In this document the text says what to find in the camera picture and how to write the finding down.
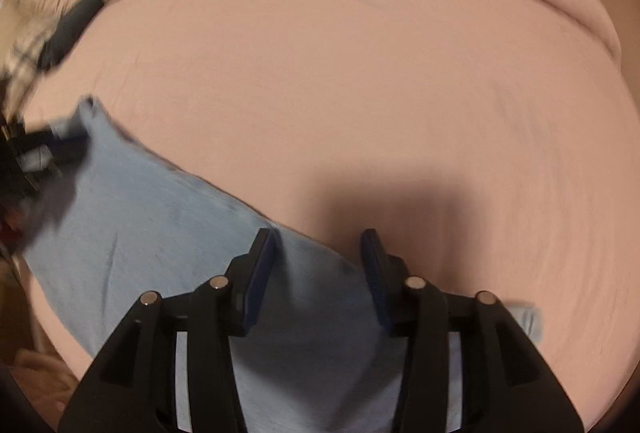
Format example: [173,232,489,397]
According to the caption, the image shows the light blue denim pants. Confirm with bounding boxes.
[22,95,544,433]

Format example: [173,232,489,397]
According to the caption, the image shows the plaid pillow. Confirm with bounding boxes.
[1,0,60,120]

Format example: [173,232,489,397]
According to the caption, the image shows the folded dark grey pants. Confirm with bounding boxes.
[37,0,105,72]

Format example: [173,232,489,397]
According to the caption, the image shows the pink bed sheet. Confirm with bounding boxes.
[24,0,639,425]

